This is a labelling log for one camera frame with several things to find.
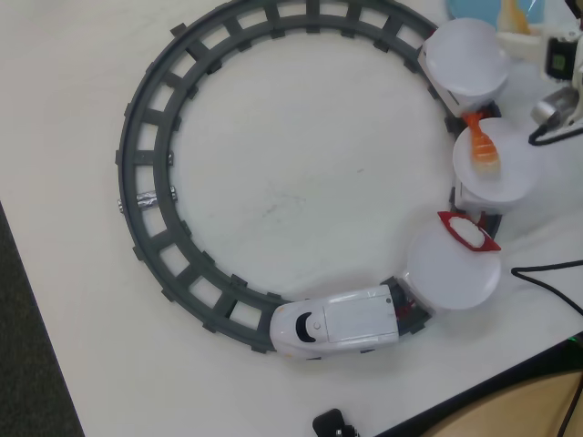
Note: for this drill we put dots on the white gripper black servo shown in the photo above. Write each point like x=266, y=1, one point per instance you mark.
x=514, y=38

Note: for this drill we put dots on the light blue dish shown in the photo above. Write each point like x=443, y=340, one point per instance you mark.
x=460, y=11

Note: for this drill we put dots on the orange shrimp sushi toy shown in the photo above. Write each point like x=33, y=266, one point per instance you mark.
x=485, y=148

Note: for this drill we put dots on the red tuna sushi toy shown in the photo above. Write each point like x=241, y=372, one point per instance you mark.
x=467, y=230

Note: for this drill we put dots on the white Shinkansen toy locomotive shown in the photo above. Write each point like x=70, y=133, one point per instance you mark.
x=355, y=323

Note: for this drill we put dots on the white train car with plate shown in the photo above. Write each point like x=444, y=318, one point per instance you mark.
x=451, y=273
x=505, y=177
x=469, y=59

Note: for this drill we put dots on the light wooden desk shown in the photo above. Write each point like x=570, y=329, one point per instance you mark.
x=524, y=409

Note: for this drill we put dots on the grey circular toy train track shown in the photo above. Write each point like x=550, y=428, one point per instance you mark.
x=150, y=136

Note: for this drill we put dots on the silver foil strip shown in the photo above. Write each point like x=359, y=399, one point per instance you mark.
x=146, y=200

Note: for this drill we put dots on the black power adapter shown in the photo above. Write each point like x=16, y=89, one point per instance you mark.
x=334, y=423

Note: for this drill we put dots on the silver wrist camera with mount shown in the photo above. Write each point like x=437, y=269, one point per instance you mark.
x=549, y=109

